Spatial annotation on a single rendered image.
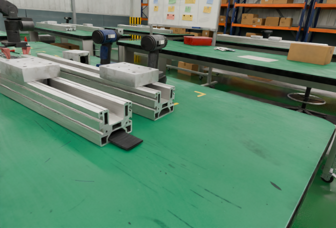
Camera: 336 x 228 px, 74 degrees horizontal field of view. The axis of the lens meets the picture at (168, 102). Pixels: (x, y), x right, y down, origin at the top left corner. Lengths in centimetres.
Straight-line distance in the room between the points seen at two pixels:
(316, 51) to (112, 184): 211
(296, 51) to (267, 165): 190
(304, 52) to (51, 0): 1197
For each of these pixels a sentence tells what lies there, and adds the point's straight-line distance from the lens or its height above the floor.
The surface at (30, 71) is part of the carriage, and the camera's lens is 76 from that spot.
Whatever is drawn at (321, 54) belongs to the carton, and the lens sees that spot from 232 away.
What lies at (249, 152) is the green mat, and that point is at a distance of 56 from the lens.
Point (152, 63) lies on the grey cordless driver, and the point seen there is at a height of 89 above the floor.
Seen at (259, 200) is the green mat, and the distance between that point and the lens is 44.
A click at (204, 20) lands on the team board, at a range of 370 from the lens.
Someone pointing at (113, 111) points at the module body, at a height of 83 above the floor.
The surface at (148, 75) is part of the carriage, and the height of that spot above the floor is 89.
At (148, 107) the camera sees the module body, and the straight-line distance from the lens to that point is 67.
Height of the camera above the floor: 105
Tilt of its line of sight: 20 degrees down
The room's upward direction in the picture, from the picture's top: 4 degrees clockwise
